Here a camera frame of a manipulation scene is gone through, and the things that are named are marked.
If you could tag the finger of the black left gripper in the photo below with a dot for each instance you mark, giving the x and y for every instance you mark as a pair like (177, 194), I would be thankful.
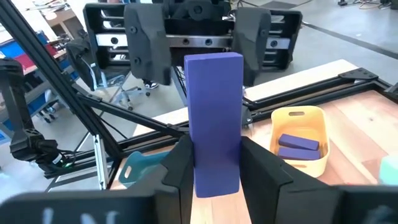
(146, 43)
(252, 37)

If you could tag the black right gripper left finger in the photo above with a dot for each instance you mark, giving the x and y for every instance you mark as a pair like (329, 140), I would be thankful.
(177, 174)

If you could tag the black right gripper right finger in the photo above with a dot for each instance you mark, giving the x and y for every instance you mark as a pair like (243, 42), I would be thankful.
(261, 186)

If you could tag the purple rectangular block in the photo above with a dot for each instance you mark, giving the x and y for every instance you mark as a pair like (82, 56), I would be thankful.
(298, 142)
(298, 154)
(214, 124)

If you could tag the teal foam cube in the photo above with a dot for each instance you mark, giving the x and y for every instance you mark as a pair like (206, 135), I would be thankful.
(389, 171)

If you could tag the background black robot arm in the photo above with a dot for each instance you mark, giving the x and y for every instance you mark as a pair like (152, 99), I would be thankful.
(31, 146)

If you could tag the blue plastic bin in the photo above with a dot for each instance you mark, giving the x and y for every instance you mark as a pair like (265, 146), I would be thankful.
(140, 165)

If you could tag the office chair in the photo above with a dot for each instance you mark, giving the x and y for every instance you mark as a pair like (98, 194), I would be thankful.
(122, 93)

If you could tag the black monitor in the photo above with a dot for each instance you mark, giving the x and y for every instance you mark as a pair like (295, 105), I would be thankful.
(77, 62)

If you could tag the yellow plastic bin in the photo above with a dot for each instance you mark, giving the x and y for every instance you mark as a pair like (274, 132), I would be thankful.
(298, 124)

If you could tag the blue storage shelving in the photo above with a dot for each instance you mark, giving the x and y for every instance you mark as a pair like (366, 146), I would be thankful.
(12, 49)

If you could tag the silver metal frame bracket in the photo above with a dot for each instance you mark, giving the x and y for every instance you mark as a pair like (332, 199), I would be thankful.
(101, 161)

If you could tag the black aluminium table frame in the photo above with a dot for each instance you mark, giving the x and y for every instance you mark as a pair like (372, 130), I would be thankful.
(54, 73)

